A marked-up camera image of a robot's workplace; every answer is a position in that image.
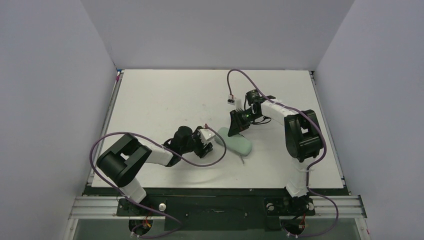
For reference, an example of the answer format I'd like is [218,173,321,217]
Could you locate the mint green umbrella case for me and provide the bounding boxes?
[215,127,253,165]

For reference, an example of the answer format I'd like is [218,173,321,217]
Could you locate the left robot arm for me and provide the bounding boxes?
[96,126,216,203]

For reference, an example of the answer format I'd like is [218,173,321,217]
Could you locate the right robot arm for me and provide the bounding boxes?
[227,89,324,198]

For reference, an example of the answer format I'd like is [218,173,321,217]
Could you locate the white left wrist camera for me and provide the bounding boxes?
[198,128,215,145]

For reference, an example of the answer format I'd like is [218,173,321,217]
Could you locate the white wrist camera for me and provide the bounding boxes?
[227,94,243,110]
[198,128,215,145]

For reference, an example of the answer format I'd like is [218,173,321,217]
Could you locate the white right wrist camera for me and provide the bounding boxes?
[227,94,243,110]

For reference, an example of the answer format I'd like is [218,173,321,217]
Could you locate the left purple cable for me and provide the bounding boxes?
[89,123,228,239]

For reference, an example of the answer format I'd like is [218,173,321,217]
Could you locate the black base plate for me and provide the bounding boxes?
[116,192,316,231]

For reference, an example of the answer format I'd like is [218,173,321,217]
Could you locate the aluminium frame rail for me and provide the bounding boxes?
[68,195,367,220]

